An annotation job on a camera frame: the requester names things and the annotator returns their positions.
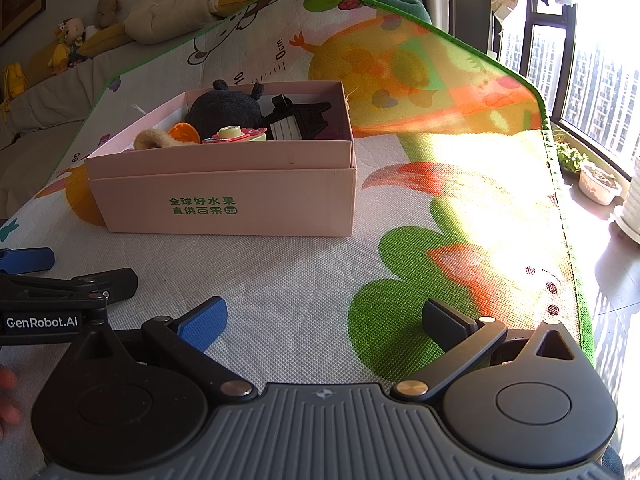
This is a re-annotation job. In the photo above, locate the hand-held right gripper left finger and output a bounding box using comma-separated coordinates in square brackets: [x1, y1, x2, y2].
[70, 296, 257, 402]

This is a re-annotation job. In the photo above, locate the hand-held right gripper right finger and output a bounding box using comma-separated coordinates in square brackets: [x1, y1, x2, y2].
[391, 299, 585, 403]

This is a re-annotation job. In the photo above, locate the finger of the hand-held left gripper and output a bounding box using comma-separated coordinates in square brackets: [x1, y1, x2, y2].
[0, 247, 55, 275]
[0, 268, 138, 306]

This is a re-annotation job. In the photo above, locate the pink cardboard box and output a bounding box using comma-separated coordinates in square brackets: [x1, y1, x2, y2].
[84, 81, 358, 238]

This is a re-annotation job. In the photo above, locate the orange colourful toy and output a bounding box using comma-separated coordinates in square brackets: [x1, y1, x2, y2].
[167, 124, 202, 145]

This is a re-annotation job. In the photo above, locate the yellow pink round toy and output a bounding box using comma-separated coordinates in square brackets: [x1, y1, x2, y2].
[202, 125, 268, 145]

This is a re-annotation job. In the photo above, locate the black cat luggage tag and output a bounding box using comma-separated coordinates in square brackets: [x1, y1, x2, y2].
[260, 95, 333, 142]

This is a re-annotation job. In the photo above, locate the person's left hand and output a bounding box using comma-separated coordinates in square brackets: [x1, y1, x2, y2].
[0, 364, 22, 438]

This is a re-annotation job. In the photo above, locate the cartoon printed play mat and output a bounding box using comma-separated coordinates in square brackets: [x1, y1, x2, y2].
[0, 0, 596, 396]

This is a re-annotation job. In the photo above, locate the upholstered sofa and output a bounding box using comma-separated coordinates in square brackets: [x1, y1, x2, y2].
[0, 30, 211, 221]

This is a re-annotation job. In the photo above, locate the small yellow bag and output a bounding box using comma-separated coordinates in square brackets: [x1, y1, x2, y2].
[0, 62, 27, 122]

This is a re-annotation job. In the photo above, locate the small white flower pot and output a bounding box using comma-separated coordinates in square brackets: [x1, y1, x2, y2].
[579, 162, 623, 206]

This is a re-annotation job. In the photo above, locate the dark grey plush toy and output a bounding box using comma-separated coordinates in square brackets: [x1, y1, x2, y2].
[186, 79, 266, 131]

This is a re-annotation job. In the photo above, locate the green potted plant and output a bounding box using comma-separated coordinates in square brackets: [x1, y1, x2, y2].
[552, 130, 591, 176]

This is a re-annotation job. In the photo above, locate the large white flower pot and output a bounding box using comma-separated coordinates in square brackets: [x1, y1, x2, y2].
[610, 160, 640, 246]

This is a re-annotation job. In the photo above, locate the pig doll in yellow outfit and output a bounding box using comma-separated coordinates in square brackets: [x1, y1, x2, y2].
[47, 17, 86, 76]

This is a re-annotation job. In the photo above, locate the brown plush rabbit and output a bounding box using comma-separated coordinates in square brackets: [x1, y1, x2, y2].
[95, 0, 126, 30]

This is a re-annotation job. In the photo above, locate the cream plush pillow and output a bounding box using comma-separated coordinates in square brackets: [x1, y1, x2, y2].
[124, 0, 223, 45]

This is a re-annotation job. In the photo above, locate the dark window frame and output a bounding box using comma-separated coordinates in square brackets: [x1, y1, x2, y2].
[425, 0, 640, 166]

